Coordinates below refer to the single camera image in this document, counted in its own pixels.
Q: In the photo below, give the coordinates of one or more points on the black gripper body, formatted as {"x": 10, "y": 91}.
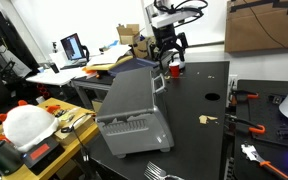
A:
{"x": 165, "y": 34}

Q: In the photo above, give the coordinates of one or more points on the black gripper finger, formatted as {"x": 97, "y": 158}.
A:
{"x": 160, "y": 51}
{"x": 183, "y": 46}

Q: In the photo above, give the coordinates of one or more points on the grey toaster oven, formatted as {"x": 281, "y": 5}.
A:
{"x": 130, "y": 100}

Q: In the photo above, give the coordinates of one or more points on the open cardboard box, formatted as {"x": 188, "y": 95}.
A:
{"x": 129, "y": 35}

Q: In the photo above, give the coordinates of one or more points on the open black laptop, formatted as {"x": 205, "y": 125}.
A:
{"x": 72, "y": 48}

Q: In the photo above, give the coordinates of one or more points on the printed cardboard shipping box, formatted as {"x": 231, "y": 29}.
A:
{"x": 144, "y": 47}

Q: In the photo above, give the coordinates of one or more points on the grey kettle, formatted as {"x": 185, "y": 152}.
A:
{"x": 182, "y": 65}

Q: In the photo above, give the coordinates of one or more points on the red plastic cup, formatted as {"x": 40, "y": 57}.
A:
{"x": 174, "y": 70}

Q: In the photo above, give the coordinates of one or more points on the yellow foam board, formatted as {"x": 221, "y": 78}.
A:
{"x": 114, "y": 66}

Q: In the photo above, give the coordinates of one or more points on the white paper stack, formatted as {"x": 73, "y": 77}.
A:
{"x": 110, "y": 55}

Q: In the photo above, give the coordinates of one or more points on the orange plastic object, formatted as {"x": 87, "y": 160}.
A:
{"x": 90, "y": 71}

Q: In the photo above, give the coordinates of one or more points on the small yellow toy piece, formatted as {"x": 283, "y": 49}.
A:
{"x": 204, "y": 118}

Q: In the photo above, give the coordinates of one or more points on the large flat cardboard sheet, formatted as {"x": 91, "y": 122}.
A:
{"x": 264, "y": 26}

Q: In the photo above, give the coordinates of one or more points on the small white box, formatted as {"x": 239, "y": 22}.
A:
{"x": 59, "y": 59}

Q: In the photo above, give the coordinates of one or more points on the light wooden box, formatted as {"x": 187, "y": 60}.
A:
{"x": 75, "y": 129}

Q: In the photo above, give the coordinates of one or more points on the silver metal fork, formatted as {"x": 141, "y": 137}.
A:
{"x": 154, "y": 170}

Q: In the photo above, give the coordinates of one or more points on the red stacked cups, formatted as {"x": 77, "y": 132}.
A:
{"x": 42, "y": 90}

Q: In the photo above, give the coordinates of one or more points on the black perforated breadboard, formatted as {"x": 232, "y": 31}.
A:
{"x": 274, "y": 148}

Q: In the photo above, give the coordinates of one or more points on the black digital scale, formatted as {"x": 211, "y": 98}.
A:
{"x": 42, "y": 152}

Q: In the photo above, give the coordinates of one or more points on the black hanging jackets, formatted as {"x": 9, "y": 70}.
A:
{"x": 4, "y": 33}

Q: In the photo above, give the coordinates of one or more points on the dark green cylinder container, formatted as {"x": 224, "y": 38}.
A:
{"x": 0, "y": 158}

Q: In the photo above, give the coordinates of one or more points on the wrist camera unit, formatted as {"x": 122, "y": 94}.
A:
{"x": 174, "y": 18}

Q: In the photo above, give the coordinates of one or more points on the small black bracket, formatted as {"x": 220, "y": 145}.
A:
{"x": 277, "y": 99}

